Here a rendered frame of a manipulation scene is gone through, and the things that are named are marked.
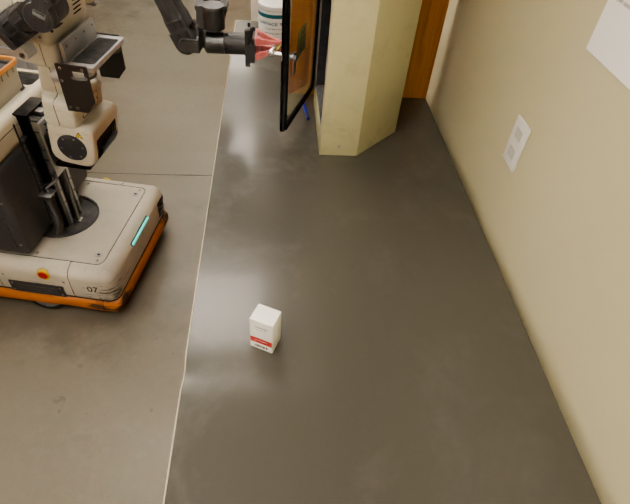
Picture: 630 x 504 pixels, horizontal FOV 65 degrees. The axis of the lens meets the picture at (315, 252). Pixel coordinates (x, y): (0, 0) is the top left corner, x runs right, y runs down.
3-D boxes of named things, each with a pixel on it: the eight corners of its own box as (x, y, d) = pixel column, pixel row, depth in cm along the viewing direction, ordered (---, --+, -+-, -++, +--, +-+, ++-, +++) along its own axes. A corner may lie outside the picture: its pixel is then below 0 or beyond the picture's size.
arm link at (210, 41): (205, 47, 138) (202, 56, 134) (202, 22, 133) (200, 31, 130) (230, 48, 139) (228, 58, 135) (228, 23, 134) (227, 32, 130)
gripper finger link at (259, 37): (282, 39, 131) (246, 37, 131) (282, 65, 137) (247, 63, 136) (282, 28, 136) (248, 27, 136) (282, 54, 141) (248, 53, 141)
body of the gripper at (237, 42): (251, 29, 130) (222, 28, 129) (252, 67, 137) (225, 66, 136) (252, 20, 134) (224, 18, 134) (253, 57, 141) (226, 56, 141)
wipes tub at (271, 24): (290, 34, 207) (291, -4, 197) (291, 47, 198) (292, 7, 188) (258, 33, 206) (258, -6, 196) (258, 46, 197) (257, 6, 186)
